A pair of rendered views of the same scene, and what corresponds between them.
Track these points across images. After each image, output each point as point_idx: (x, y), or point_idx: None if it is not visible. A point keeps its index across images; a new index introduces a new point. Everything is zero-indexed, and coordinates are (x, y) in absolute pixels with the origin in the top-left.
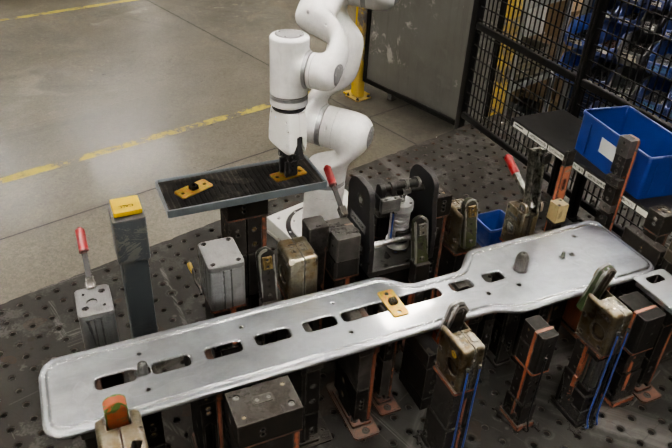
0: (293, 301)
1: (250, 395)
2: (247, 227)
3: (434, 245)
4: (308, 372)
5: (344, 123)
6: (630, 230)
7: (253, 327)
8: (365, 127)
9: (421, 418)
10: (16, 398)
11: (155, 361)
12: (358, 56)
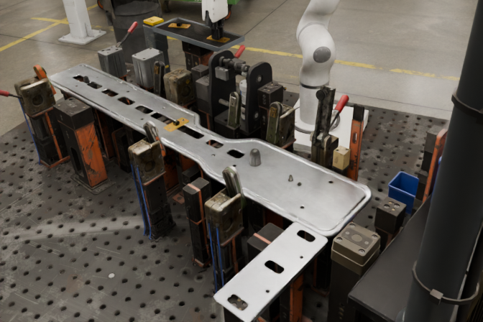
0: (156, 97)
1: (72, 102)
2: (192, 60)
3: (264, 130)
4: (126, 129)
5: (307, 36)
6: None
7: (129, 94)
8: (315, 44)
9: (180, 215)
10: None
11: (94, 81)
12: None
